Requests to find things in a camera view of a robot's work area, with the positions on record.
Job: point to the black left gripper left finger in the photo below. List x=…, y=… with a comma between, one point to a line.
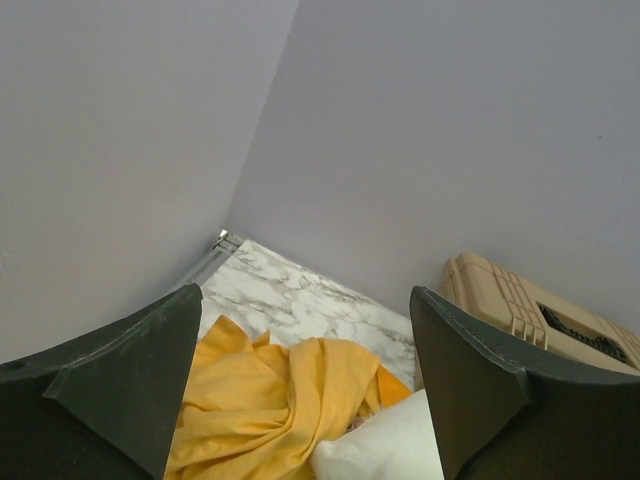
x=105, y=404

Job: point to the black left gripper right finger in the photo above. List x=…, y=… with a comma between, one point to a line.
x=502, y=408

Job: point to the white pillow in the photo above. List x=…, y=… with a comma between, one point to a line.
x=397, y=443

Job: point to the tan plastic toolbox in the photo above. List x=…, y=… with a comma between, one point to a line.
x=509, y=302

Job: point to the orange Mickey Mouse pillowcase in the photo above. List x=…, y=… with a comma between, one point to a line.
x=253, y=409

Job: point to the aluminium side frame rail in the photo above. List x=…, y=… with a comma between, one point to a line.
x=225, y=247

